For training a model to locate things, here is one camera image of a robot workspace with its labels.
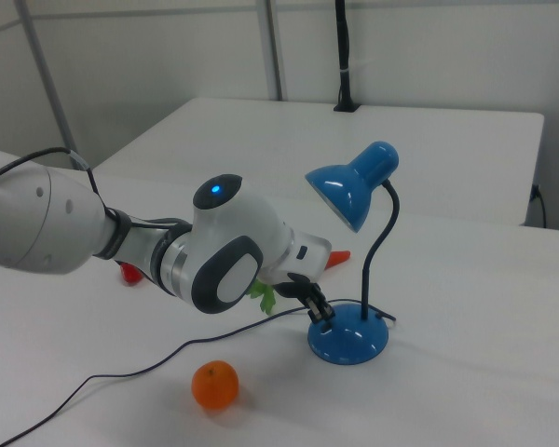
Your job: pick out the grey metal frame post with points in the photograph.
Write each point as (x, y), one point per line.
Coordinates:
(51, 93)
(274, 51)

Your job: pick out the orange toy carrot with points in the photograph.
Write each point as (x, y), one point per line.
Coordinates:
(340, 258)

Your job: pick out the orange toy mandarin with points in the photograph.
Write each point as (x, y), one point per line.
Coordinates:
(214, 384)

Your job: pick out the blue desk lamp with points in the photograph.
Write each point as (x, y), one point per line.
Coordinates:
(349, 191)

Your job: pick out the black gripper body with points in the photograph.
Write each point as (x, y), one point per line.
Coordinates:
(294, 288)

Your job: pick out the white background table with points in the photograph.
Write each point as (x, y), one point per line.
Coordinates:
(447, 153)

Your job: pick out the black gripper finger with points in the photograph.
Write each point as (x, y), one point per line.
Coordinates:
(325, 302)
(315, 311)

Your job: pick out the red toy strawberry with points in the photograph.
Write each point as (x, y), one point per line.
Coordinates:
(129, 274)

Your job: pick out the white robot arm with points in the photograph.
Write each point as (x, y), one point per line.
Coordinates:
(223, 242)

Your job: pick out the black pole with base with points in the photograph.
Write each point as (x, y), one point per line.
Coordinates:
(344, 56)

